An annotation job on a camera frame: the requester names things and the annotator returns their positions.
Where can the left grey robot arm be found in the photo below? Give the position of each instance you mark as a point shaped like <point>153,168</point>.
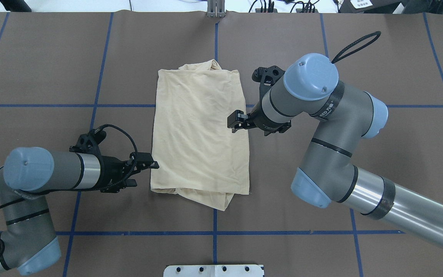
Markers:
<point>30,243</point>

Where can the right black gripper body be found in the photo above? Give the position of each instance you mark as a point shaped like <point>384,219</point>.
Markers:
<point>255,119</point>

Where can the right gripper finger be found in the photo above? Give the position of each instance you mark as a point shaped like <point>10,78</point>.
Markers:
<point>237,121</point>

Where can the beige long-sleeve printed shirt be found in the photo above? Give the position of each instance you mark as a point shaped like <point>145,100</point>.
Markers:
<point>199,157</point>

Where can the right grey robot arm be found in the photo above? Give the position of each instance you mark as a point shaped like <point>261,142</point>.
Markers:
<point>346,115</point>

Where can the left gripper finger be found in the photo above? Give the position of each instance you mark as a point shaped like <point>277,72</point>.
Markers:
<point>140,161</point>

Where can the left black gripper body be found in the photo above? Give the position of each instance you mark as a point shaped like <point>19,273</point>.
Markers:
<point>110,172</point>

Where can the aluminium frame post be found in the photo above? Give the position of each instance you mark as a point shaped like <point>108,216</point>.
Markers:
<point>216,8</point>

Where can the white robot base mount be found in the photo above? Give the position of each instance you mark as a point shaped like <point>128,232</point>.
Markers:
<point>223,270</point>

